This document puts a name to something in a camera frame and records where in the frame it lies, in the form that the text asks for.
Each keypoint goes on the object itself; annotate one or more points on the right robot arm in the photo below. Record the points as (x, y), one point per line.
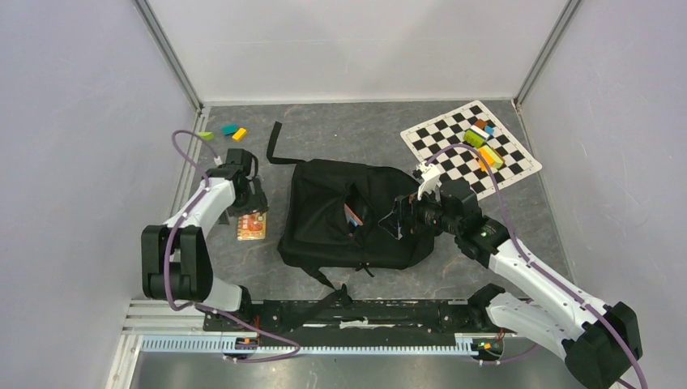
(597, 342)

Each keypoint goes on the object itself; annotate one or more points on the teal toy block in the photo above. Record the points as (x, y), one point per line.
(229, 129)

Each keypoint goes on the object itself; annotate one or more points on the brown blue block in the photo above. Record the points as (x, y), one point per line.
(484, 126)

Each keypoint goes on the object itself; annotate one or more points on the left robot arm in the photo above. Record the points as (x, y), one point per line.
(176, 264)

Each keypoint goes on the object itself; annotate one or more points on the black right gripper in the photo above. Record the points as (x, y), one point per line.
(405, 205)

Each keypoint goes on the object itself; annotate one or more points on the green half-round block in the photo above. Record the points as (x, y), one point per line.
(206, 135)

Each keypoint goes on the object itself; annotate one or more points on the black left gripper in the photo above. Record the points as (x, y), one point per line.
(257, 201)

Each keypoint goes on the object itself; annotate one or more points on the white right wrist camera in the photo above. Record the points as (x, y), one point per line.
(429, 175)

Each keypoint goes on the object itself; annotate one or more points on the green white block stack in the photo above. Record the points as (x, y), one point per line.
(475, 137)

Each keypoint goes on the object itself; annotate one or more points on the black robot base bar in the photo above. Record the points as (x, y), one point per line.
(339, 322)

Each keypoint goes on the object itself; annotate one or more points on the orange green block stack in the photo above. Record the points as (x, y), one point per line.
(490, 157)

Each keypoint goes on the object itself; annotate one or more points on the black student backpack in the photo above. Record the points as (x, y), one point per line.
(316, 232)

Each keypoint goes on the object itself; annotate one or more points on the yellow toy block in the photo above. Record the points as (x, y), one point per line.
(240, 134)

